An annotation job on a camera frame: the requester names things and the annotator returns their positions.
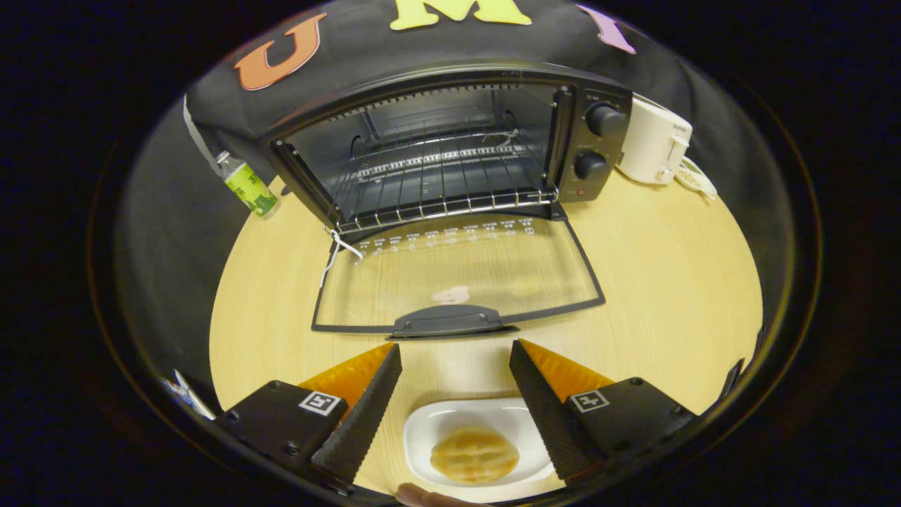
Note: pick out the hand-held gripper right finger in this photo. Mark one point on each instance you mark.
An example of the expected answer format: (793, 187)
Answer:
(549, 415)

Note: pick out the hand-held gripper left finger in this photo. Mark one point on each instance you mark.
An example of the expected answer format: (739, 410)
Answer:
(362, 422)

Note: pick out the round golden bread bun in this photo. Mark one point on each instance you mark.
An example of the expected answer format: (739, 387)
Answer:
(473, 455)

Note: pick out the black toaster oven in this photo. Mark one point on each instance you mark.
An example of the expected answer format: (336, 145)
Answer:
(598, 151)

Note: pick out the white bread toaster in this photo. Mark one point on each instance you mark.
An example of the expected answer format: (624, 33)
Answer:
(651, 141)

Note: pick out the white rectangular plate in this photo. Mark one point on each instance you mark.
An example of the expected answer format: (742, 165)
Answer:
(450, 422)

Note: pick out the green label plastic bottle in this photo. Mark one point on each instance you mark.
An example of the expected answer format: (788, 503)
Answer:
(250, 186)

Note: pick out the black backdrop cloth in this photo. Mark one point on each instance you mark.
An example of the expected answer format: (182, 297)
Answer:
(352, 42)

